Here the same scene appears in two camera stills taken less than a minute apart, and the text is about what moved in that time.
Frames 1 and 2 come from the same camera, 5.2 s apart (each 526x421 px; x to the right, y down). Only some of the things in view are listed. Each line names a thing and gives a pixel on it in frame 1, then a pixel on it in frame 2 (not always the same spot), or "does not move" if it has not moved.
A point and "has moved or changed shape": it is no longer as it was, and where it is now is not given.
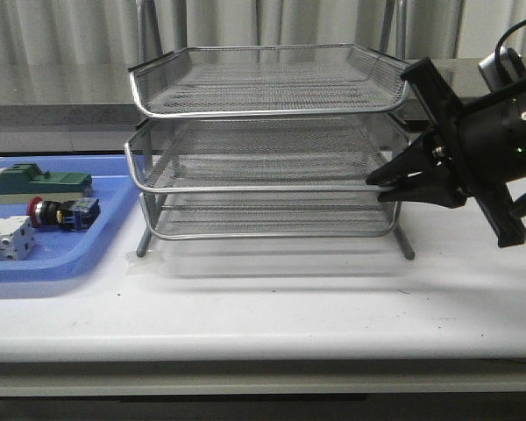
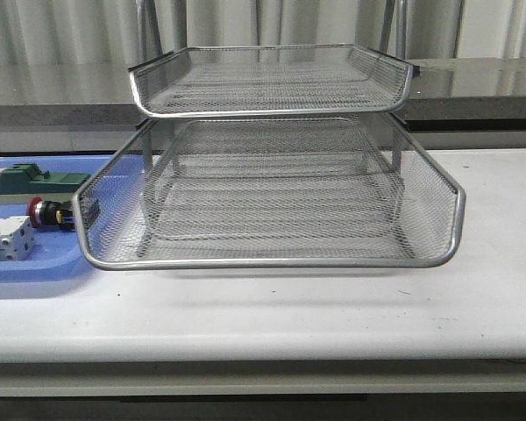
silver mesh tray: [267, 79] does not move
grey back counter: [89, 105] does not move
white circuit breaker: [10, 239] does not move
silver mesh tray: [334, 153] has moved or changed shape
